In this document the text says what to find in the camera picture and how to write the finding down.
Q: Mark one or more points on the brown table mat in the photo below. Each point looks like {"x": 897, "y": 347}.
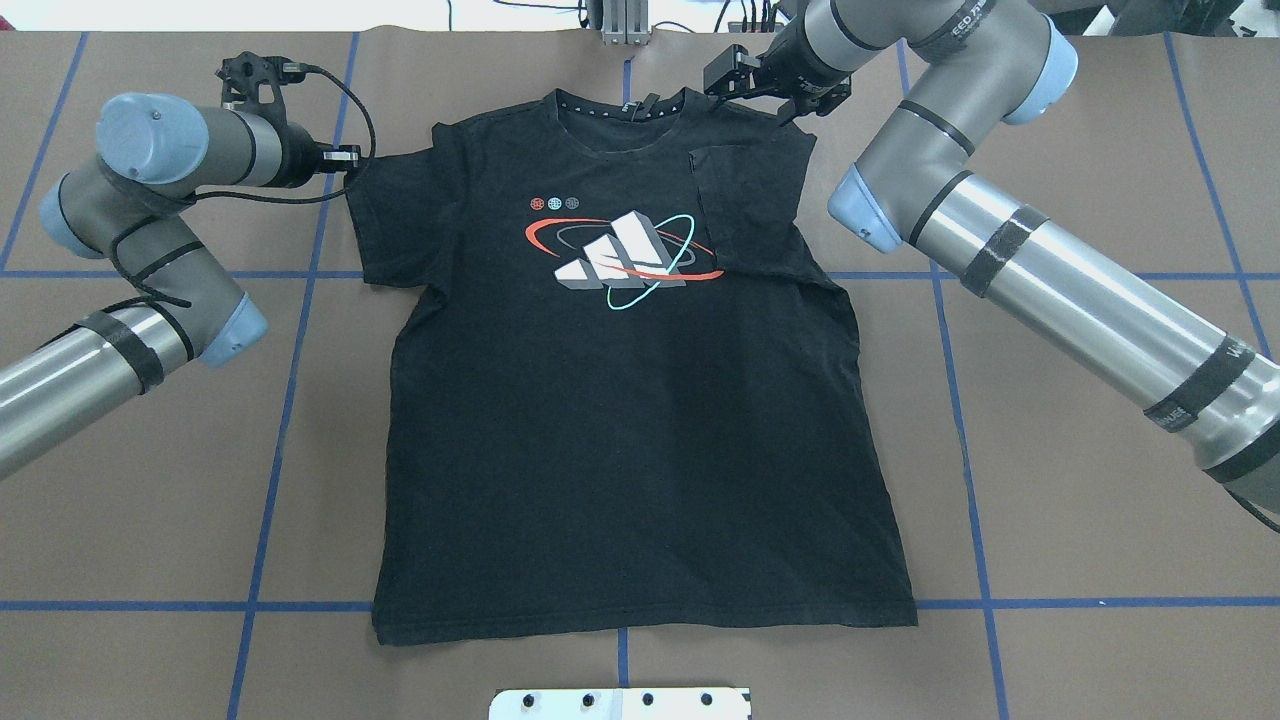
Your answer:
{"x": 209, "y": 551}

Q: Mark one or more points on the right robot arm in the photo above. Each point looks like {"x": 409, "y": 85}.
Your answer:
{"x": 993, "y": 62}

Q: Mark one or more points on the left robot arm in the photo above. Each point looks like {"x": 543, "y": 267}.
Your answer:
{"x": 154, "y": 154}

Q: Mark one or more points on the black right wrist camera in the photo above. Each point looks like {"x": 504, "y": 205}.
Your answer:
{"x": 732, "y": 74}

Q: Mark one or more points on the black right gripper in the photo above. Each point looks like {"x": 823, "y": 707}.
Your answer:
{"x": 787, "y": 72}

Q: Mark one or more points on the black printed t-shirt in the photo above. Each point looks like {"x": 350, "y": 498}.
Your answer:
{"x": 630, "y": 380}

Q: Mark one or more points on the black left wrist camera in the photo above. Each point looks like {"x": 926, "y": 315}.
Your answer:
{"x": 253, "y": 84}

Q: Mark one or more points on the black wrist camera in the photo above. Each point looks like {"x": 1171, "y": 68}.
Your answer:
{"x": 253, "y": 84}
{"x": 732, "y": 74}

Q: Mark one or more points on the aluminium frame post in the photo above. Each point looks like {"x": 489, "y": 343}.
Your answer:
{"x": 621, "y": 22}

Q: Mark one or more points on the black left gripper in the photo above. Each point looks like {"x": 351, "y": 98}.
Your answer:
{"x": 303, "y": 159}

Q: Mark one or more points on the white pedestal base plate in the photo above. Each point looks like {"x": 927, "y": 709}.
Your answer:
{"x": 623, "y": 703}

